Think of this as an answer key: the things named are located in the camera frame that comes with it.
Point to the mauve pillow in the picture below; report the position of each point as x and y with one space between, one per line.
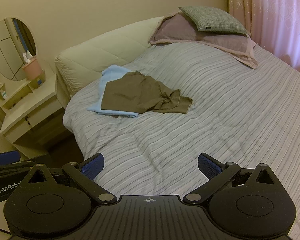
177 27

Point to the pink tissue box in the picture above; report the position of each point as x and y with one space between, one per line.
32 67

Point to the cream dressing table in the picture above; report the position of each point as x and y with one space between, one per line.
30 118

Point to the green checked pillow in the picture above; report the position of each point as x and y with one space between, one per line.
214 20

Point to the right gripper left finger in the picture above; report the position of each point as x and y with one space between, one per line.
83 175

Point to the light blue folded garment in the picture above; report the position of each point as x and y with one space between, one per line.
112 73

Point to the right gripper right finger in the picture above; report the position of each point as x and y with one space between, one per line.
218 174

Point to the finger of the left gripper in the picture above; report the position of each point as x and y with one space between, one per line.
9 157

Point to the olive brown pants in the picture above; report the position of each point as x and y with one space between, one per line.
135 92

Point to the pink curtain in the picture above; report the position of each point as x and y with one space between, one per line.
274 25

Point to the cream padded headboard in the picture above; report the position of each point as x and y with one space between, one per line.
82 64

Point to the round mirror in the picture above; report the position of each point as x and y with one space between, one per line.
17 47

